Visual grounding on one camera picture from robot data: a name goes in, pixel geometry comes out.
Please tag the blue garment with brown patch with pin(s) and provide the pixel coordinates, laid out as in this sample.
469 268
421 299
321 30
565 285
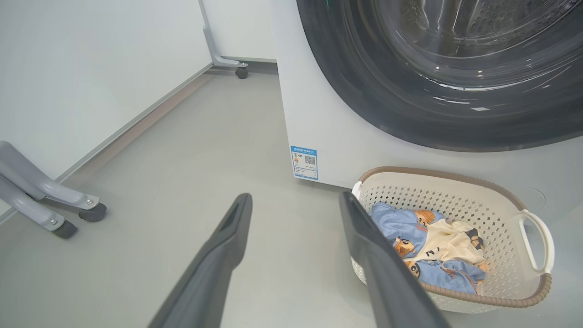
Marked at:
437 275

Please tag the black round glass washer door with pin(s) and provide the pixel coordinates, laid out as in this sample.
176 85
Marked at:
364 91

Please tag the white front-load washing machine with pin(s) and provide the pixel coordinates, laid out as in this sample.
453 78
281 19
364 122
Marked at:
328 118

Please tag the grey stand leg with caster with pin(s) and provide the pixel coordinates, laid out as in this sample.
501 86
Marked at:
41 182
214 50
27 207

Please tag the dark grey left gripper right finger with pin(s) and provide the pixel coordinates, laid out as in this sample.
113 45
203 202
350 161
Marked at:
391 291

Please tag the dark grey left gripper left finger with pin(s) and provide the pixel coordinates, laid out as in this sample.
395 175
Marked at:
214 282

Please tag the cream garment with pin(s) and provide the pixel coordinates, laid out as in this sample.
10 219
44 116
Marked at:
448 241

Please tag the cream perforated laundry basket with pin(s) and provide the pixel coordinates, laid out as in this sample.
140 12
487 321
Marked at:
501 228

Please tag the blue cartoon print garment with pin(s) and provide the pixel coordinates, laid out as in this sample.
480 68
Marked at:
391 223

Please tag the blue energy label sticker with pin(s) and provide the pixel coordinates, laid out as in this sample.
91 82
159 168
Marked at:
304 164

